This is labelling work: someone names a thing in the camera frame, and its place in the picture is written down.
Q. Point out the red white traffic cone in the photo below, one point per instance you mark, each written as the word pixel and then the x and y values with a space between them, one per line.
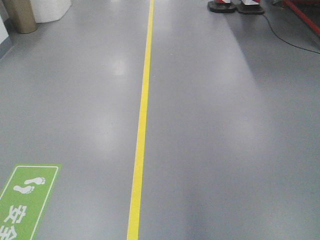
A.
pixel 221 6

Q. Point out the white foam block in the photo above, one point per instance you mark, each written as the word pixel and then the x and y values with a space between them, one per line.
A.
pixel 46 11

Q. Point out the cardboard tube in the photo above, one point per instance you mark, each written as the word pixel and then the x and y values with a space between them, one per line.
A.
pixel 21 14

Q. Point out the red conveyor frame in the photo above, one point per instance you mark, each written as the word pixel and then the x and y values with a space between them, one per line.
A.
pixel 293 5

